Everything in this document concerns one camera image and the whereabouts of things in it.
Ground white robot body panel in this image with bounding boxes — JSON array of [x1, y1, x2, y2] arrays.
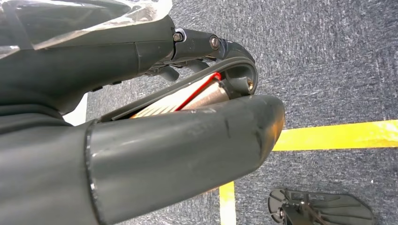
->
[[63, 93, 88, 127]]

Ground yellow floor tape strip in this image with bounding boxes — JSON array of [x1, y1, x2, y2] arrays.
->
[[273, 119, 398, 152], [219, 181, 237, 225]]

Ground clear plastic film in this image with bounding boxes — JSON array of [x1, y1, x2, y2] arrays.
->
[[0, 0, 173, 59]]

